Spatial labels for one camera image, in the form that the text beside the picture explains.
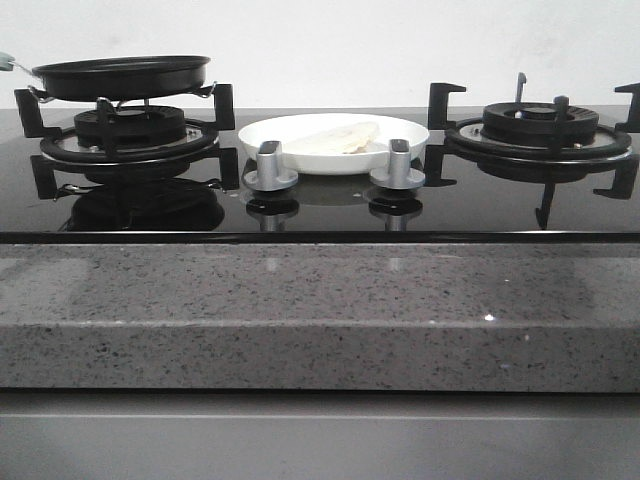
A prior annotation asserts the white ceramic plate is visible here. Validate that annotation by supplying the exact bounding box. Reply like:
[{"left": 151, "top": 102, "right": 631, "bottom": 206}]
[{"left": 238, "top": 113, "right": 429, "bottom": 175}]

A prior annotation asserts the fried egg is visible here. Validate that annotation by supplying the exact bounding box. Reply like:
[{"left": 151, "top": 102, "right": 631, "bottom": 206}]
[{"left": 284, "top": 121, "right": 379, "bottom": 155}]

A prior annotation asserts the black frying pan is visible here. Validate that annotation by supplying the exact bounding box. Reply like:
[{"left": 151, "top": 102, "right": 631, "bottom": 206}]
[{"left": 27, "top": 55, "right": 210, "bottom": 89}]

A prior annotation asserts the left silver stove knob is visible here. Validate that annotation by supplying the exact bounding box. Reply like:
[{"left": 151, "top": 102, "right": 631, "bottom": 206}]
[{"left": 243, "top": 141, "right": 298, "bottom": 192}]

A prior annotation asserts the silver stove knob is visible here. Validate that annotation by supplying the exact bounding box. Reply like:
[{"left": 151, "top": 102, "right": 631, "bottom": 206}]
[
  {"left": 369, "top": 139, "right": 426, "bottom": 190},
  {"left": 243, "top": 141, "right": 298, "bottom": 192}
]

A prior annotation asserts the right silver stove knob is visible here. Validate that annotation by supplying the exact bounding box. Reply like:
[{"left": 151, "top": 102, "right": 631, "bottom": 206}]
[{"left": 369, "top": 139, "right": 426, "bottom": 190}]

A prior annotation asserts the right black pan support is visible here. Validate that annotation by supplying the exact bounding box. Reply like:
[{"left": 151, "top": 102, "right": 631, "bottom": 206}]
[{"left": 424, "top": 73, "right": 639, "bottom": 228}]

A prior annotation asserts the black pan support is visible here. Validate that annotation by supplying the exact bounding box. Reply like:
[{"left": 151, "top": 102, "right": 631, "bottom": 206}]
[
  {"left": 424, "top": 73, "right": 639, "bottom": 228},
  {"left": 17, "top": 84, "right": 240, "bottom": 199}
]

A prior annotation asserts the left black gas burner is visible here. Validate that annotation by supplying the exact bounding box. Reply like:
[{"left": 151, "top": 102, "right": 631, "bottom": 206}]
[{"left": 74, "top": 106, "right": 187, "bottom": 149}]

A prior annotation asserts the black gas burner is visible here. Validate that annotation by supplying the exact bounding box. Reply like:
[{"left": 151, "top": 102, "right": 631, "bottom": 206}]
[
  {"left": 481, "top": 102, "right": 599, "bottom": 147},
  {"left": 74, "top": 106, "right": 187, "bottom": 149}
]

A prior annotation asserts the right black gas burner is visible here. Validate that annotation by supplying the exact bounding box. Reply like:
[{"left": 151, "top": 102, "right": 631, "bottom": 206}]
[{"left": 481, "top": 102, "right": 599, "bottom": 147}]

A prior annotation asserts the left black pan support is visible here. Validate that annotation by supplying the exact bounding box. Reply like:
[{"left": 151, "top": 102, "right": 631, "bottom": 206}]
[{"left": 17, "top": 84, "right": 240, "bottom": 199}]

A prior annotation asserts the black glass gas stove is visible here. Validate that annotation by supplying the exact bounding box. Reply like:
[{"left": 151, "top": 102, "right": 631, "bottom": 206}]
[{"left": 1, "top": 109, "right": 639, "bottom": 244}]

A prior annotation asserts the grey cabinet front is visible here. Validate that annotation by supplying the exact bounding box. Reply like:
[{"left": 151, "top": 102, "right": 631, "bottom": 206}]
[{"left": 1, "top": 391, "right": 639, "bottom": 479}]

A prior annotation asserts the metal wire pan adapter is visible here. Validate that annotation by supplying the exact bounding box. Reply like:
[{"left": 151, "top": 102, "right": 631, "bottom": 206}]
[{"left": 14, "top": 83, "right": 216, "bottom": 111}]

